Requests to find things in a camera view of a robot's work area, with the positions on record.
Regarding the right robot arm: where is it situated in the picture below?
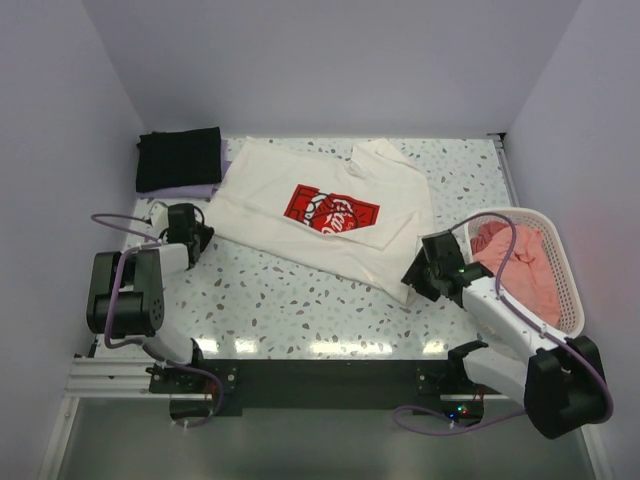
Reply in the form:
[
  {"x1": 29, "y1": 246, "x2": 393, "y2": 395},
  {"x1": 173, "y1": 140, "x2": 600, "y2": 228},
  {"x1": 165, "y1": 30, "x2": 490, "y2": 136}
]
[{"x1": 402, "y1": 230, "x2": 614, "y2": 439}]

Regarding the folded black t shirt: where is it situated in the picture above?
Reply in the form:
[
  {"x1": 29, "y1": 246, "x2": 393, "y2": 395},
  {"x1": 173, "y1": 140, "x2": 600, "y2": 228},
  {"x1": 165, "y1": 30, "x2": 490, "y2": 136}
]
[{"x1": 135, "y1": 127, "x2": 222, "y2": 193}]

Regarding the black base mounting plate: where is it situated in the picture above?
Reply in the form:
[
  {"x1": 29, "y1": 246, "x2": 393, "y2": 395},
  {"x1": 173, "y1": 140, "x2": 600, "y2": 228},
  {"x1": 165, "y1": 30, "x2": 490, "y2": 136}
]
[{"x1": 146, "y1": 359, "x2": 490, "y2": 426}]

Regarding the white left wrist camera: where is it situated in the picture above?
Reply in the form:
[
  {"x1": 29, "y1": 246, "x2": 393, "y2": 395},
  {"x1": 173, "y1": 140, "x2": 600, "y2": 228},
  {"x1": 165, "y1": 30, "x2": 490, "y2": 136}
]
[{"x1": 148, "y1": 200, "x2": 169, "y2": 233}]

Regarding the pink t shirt in basket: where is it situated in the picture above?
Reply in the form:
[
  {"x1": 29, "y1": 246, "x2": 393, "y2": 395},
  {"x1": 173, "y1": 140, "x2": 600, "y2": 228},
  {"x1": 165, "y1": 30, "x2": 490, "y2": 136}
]
[{"x1": 471, "y1": 220, "x2": 561, "y2": 327}]

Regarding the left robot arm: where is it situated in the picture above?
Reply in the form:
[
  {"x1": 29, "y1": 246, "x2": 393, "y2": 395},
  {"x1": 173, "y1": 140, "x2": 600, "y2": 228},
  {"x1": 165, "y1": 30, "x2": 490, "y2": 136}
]
[{"x1": 86, "y1": 202, "x2": 214, "y2": 392}]

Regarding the white t shirt red print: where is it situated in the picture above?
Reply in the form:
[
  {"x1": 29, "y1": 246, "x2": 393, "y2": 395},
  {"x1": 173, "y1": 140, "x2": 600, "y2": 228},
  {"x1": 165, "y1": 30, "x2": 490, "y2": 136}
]
[{"x1": 205, "y1": 138, "x2": 435, "y2": 305}]

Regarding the folded purple t shirt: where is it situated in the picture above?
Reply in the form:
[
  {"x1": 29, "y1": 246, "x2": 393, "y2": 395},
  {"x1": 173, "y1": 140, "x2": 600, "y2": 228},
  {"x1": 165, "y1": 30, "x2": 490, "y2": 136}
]
[{"x1": 139, "y1": 139, "x2": 234, "y2": 202}]

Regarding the white plastic laundry basket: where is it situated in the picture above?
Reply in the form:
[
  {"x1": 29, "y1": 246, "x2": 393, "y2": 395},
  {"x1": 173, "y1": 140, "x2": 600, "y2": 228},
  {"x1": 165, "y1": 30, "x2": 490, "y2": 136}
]
[{"x1": 464, "y1": 207, "x2": 585, "y2": 337}]

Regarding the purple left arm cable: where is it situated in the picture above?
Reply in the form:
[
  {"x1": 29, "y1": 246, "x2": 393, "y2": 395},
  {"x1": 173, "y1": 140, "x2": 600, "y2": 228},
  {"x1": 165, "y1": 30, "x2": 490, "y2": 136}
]
[{"x1": 90, "y1": 212, "x2": 226, "y2": 427}]

